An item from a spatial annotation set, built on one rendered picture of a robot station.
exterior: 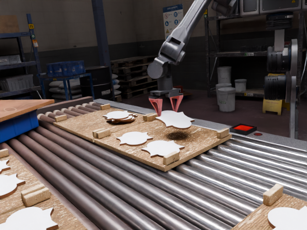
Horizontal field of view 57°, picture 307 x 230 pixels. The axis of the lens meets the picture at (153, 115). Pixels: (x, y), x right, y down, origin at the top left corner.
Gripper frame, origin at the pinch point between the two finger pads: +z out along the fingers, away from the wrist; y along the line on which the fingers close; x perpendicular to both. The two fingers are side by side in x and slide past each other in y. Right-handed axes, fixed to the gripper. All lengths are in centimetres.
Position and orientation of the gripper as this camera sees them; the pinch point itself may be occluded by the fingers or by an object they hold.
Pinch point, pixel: (167, 112)
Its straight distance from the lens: 109.0
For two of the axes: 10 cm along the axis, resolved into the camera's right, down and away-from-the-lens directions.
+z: 0.9, 9.7, 2.1
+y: 8.4, -1.8, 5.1
